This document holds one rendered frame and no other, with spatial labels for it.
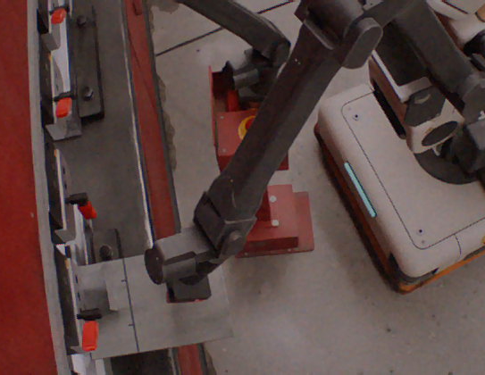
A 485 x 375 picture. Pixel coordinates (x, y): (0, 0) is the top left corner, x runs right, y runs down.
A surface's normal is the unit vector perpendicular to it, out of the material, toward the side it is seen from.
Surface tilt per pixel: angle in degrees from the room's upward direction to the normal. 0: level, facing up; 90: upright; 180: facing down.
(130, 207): 0
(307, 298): 0
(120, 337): 0
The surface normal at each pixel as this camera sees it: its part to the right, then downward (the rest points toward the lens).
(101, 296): -0.56, -0.21
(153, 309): -0.06, -0.37
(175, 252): 0.23, -0.66
